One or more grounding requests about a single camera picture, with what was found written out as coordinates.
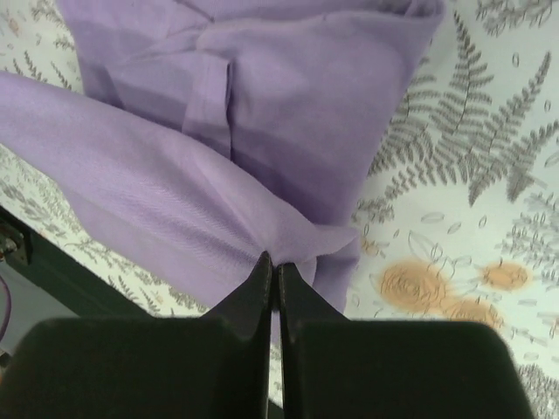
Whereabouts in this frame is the purple t shirt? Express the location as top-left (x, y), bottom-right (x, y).
top-left (1, 1), bottom-right (445, 310)

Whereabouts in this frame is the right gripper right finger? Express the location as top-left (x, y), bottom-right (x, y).
top-left (277, 264), bottom-right (533, 418)

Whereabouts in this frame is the floral table mat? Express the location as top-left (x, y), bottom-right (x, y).
top-left (1, 1), bottom-right (558, 418)

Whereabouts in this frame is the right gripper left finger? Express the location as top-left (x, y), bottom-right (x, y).
top-left (1, 254), bottom-right (273, 418)

